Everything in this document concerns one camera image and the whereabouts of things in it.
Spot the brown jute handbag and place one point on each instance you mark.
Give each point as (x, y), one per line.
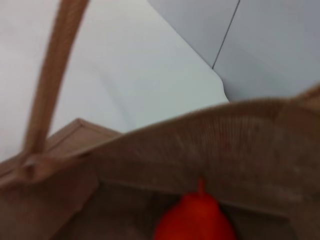
(225, 140)

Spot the toy orange fruit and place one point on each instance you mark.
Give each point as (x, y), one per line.
(195, 220)

